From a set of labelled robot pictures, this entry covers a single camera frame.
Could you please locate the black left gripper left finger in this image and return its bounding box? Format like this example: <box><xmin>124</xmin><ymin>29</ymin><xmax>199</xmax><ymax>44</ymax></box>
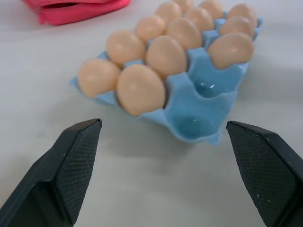
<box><xmin>0</xmin><ymin>118</ymin><xmax>103</xmax><ymax>227</ymax></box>

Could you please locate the blue plastic egg tray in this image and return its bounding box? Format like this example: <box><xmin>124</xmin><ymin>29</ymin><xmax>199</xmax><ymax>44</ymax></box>
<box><xmin>69</xmin><ymin>17</ymin><xmax>264</xmax><ymax>144</ymax></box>

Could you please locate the pink folded cloth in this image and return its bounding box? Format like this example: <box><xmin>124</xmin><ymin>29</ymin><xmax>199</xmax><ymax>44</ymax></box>
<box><xmin>21</xmin><ymin>0</ymin><xmax>132</xmax><ymax>26</ymax></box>

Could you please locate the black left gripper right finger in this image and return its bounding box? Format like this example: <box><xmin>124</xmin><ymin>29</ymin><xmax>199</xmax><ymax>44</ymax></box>
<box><xmin>226</xmin><ymin>120</ymin><xmax>303</xmax><ymax>227</ymax></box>

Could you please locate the beige egg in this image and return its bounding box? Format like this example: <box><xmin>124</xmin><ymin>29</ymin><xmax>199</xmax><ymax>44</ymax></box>
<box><xmin>116</xmin><ymin>64</ymin><xmax>166</xmax><ymax>117</ymax></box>
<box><xmin>77</xmin><ymin>58</ymin><xmax>122</xmax><ymax>99</ymax></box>
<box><xmin>198</xmin><ymin>0</ymin><xmax>224</xmax><ymax>19</ymax></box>
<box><xmin>135</xmin><ymin>15</ymin><xmax>166</xmax><ymax>44</ymax></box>
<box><xmin>166</xmin><ymin>17</ymin><xmax>203</xmax><ymax>52</ymax></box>
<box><xmin>227</xmin><ymin>2</ymin><xmax>258</xmax><ymax>28</ymax></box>
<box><xmin>155</xmin><ymin>0</ymin><xmax>182</xmax><ymax>24</ymax></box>
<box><xmin>145</xmin><ymin>35</ymin><xmax>187</xmax><ymax>79</ymax></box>
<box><xmin>172</xmin><ymin>0</ymin><xmax>195</xmax><ymax>14</ymax></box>
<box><xmin>184</xmin><ymin>6</ymin><xmax>215</xmax><ymax>33</ymax></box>
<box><xmin>219</xmin><ymin>16</ymin><xmax>256</xmax><ymax>40</ymax></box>
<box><xmin>106</xmin><ymin>31</ymin><xmax>146</xmax><ymax>67</ymax></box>
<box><xmin>207</xmin><ymin>32</ymin><xmax>255</xmax><ymax>70</ymax></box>

